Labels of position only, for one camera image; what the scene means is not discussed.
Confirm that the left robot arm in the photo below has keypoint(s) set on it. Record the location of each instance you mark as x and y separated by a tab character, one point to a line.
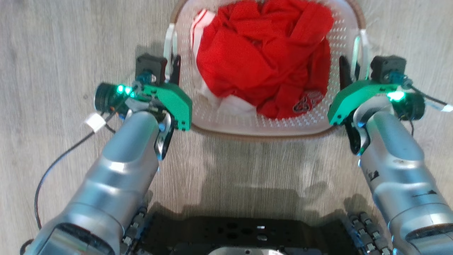
120	170

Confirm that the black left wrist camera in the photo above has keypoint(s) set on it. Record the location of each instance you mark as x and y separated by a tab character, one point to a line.
150	65

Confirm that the white garment with red stripes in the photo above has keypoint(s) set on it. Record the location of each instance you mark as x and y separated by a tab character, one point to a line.
235	103

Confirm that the white perforated laundry basket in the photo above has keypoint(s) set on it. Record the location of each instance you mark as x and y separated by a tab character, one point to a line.
226	122

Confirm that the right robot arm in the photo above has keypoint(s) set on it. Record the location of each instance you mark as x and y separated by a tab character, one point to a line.
396	159

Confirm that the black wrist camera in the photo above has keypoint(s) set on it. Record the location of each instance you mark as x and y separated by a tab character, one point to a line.
150	65
387	67

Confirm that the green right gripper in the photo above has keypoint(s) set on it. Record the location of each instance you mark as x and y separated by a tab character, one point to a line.
350	97

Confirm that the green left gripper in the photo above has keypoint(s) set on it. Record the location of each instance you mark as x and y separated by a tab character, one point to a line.
173	101

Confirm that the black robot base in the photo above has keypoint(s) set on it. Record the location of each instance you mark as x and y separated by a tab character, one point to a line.
247	232

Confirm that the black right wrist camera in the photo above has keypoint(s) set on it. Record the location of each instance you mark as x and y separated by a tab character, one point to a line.
387	67

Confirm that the black mecanum wheel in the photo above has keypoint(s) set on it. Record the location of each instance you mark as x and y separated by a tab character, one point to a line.
370	233
136	230

